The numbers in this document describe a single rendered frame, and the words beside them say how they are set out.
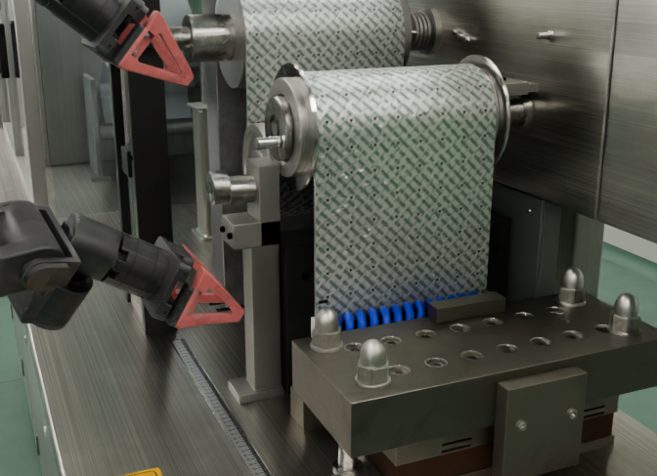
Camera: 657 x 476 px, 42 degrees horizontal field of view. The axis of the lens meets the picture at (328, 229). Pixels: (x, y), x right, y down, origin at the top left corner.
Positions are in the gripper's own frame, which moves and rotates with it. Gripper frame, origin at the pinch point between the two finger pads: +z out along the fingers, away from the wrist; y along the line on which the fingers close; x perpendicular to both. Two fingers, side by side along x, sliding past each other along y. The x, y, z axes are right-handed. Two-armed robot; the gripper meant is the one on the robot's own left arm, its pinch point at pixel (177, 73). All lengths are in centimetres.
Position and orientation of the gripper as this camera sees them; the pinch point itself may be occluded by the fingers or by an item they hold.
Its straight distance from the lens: 94.0
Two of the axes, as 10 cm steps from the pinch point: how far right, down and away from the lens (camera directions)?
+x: 5.8, -8.1, 0.3
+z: 7.1, 5.3, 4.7
